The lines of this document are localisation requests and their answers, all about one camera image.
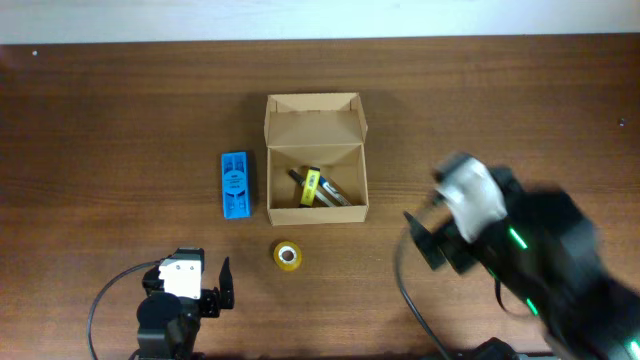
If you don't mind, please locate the blue tape dispenser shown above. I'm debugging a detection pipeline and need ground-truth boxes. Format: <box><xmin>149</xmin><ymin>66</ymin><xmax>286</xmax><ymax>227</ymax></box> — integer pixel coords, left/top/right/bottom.
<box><xmin>221</xmin><ymin>152</ymin><xmax>251</xmax><ymax>220</ymax></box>

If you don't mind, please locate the yellow highlighter pen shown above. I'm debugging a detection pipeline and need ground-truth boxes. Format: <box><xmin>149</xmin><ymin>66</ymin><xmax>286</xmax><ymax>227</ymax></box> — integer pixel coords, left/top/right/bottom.
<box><xmin>300</xmin><ymin>167</ymin><xmax>320</xmax><ymax>208</ymax></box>

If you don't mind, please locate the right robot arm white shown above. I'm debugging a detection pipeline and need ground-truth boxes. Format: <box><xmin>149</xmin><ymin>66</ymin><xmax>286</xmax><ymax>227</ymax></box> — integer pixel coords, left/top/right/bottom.
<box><xmin>403</xmin><ymin>165</ymin><xmax>639</xmax><ymax>359</ymax></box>

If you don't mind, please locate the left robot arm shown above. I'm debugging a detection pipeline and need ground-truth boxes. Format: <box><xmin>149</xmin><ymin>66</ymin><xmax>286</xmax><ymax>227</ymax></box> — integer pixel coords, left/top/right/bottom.
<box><xmin>136</xmin><ymin>256</ymin><xmax>235</xmax><ymax>360</ymax></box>

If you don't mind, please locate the yellow clear tape roll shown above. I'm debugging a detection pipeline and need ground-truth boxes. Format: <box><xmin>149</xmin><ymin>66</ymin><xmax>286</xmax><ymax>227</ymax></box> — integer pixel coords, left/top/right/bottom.
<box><xmin>273</xmin><ymin>241</ymin><xmax>302</xmax><ymax>272</ymax></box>

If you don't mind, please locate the blue capped whiteboard marker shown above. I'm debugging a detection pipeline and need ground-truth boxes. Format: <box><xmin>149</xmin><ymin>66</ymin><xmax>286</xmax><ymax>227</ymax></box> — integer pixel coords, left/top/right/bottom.
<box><xmin>319</xmin><ymin>176</ymin><xmax>351</xmax><ymax>206</ymax></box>

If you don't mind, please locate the open cardboard box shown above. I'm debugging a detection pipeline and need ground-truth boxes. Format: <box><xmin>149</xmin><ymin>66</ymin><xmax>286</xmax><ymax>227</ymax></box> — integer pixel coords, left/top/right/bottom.
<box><xmin>264</xmin><ymin>93</ymin><xmax>369</xmax><ymax>226</ymax></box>

